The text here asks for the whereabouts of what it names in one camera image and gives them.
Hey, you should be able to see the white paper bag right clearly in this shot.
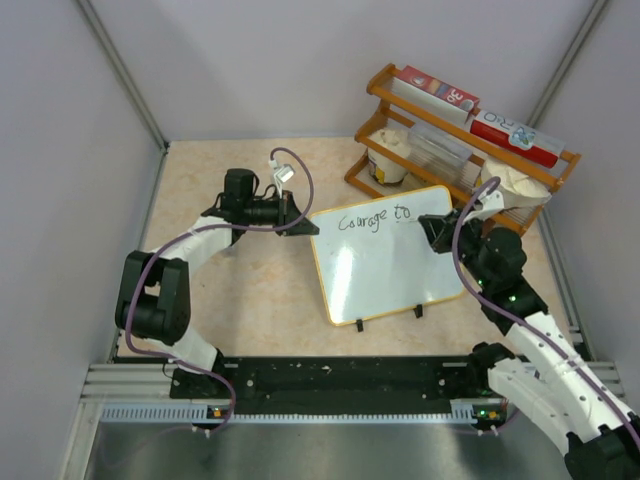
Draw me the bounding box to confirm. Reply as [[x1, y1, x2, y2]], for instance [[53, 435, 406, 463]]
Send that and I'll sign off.
[[480, 159, 551, 210]]

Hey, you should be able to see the red white wrap box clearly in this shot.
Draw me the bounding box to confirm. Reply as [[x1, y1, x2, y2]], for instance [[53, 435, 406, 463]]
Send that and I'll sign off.
[[470, 110, 565, 168]]

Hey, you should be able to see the white container left shelf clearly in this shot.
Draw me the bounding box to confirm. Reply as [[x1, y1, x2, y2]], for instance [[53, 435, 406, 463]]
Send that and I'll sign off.
[[367, 127, 414, 185]]

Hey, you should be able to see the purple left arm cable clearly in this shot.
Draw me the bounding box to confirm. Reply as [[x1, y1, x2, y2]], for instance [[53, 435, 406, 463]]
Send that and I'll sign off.
[[123, 147, 315, 431]]

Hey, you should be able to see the orange wooden shelf rack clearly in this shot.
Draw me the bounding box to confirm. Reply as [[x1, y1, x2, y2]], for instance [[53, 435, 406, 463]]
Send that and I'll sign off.
[[345, 64, 581, 234]]

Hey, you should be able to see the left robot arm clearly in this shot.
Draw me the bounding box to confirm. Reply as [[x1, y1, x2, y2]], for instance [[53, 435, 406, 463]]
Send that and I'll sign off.
[[115, 164, 319, 397]]

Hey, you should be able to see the metal whiteboard stand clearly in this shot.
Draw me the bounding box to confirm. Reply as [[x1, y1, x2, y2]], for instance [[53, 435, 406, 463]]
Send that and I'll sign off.
[[354, 304, 424, 333]]

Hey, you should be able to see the red foil box upper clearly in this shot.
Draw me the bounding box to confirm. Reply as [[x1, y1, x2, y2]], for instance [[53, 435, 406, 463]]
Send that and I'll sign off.
[[391, 66, 480, 125]]

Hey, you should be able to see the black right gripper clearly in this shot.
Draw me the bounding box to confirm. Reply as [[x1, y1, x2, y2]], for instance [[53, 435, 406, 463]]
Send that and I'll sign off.
[[419, 206, 492, 289]]

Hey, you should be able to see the clear plastic box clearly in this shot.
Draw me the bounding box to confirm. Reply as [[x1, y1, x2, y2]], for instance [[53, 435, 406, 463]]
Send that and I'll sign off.
[[408, 124, 472, 183]]

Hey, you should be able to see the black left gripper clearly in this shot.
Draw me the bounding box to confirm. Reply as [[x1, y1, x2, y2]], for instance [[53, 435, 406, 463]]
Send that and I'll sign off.
[[244, 191, 318, 238]]

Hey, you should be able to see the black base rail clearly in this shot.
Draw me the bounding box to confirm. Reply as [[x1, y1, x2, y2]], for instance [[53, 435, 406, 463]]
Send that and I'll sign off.
[[169, 354, 516, 416]]

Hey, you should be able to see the yellow framed whiteboard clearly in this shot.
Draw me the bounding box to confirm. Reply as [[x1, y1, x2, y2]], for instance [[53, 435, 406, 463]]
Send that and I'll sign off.
[[311, 186, 464, 326]]

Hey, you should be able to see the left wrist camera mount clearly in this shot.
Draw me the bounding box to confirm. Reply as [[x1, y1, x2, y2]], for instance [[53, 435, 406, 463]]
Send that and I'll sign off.
[[268, 159, 295, 198]]

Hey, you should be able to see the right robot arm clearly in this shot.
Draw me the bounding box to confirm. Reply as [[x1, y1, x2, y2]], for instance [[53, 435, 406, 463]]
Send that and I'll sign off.
[[418, 209, 639, 479]]

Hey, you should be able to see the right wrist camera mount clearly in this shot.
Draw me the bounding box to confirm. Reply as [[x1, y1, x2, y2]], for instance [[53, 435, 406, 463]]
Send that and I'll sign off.
[[464, 190, 505, 223]]

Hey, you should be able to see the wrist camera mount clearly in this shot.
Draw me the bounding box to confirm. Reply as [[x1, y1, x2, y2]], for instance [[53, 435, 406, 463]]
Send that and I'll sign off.
[[268, 159, 295, 198], [464, 190, 505, 223]]

